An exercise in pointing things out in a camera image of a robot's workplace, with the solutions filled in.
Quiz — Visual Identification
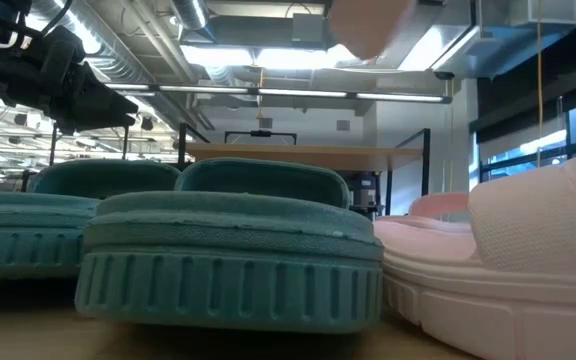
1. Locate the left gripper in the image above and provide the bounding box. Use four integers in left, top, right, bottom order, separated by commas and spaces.
40, 59, 138, 134

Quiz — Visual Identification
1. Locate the green slide sandal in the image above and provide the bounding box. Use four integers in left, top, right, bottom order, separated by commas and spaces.
74, 157, 385, 335
0, 158, 182, 282

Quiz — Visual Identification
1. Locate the pink slide sandal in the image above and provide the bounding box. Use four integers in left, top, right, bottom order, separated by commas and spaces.
407, 192, 471, 219
373, 147, 576, 360
327, 0, 419, 61

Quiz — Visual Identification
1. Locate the grey ceiling box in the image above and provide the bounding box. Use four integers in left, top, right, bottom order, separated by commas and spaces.
291, 13, 325, 44

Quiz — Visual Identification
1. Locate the long linear ceiling light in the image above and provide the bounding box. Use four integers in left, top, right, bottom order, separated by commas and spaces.
105, 83, 453, 105

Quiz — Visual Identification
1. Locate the silver spiral air duct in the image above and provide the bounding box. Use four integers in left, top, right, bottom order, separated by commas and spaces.
27, 0, 204, 126

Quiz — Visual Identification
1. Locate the black background rig frame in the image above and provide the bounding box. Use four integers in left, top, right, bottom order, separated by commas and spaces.
47, 122, 132, 164

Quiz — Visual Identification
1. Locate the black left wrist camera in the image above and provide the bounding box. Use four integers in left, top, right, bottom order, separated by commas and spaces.
41, 24, 87, 67

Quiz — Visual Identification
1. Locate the black background camera gantry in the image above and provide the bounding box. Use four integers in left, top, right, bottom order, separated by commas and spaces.
224, 129, 298, 147

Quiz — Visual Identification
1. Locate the wooden shelf with black frame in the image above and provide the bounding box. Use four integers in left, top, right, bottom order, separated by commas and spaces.
177, 122, 432, 216

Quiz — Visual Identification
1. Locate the silver rectangular air duct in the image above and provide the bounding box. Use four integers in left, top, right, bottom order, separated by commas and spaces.
397, 0, 576, 80

